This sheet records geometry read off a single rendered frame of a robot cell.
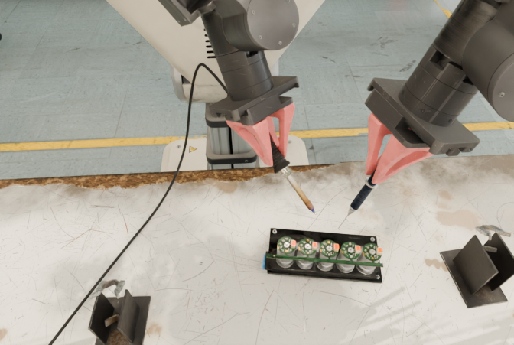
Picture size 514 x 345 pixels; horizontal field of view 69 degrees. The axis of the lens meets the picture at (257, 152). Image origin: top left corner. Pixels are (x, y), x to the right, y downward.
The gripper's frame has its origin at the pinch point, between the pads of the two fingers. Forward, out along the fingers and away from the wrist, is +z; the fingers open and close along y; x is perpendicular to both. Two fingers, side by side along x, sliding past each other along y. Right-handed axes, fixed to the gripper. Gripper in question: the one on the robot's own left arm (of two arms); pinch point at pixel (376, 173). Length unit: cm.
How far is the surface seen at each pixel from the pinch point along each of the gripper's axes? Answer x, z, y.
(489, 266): 15.4, 6.5, 11.4
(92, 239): -25.8, 29.6, -17.1
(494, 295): 20.2, 11.9, 13.7
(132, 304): -23.0, 24.8, -3.2
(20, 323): -35.4, 33.3, -8.3
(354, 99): 110, 58, -99
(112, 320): -25.4, 26.1, -2.4
